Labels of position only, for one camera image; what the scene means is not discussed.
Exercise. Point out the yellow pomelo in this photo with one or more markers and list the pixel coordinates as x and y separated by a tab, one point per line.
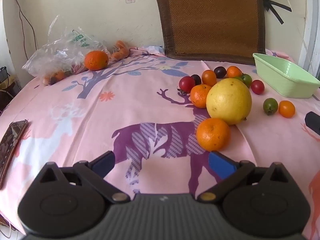
228	101

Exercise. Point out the smartphone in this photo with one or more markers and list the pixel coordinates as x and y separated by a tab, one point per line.
11	145

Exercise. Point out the green cherry tomato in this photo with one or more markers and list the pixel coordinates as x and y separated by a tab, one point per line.
247	80
270	106

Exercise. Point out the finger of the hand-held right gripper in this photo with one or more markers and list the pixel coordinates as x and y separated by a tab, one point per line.
313	122

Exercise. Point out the window with white frame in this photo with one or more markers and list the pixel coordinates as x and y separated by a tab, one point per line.
310	30

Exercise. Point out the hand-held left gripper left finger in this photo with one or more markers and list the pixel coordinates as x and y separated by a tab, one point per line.
103	163

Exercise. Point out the mandarin with green stem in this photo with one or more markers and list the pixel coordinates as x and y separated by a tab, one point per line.
199	96

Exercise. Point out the orange cherry tomato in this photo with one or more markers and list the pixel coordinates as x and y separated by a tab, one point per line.
234	71
286	108
209	77

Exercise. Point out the dark purple cherry tomato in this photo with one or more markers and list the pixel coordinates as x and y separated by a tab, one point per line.
197	78
220	71

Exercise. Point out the light green plastic basin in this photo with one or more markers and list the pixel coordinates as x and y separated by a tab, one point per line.
287	80

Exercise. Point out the brown woven mat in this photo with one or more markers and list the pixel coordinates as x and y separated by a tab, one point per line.
212	17

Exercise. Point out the crossed black tape strips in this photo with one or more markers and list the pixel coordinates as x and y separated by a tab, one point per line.
276	5

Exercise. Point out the orange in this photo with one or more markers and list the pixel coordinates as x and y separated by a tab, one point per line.
96	60
213	133

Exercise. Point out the red cherry tomato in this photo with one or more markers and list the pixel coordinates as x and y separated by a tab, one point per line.
257	86
186	83

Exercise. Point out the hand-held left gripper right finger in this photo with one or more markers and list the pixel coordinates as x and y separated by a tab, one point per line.
220	163

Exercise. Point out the clear plastic bag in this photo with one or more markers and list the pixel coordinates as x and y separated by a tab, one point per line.
60	52

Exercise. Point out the pink deer print bedsheet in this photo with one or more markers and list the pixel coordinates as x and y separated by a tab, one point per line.
100	120

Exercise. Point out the dark bag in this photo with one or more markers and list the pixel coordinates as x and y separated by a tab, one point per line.
3	76

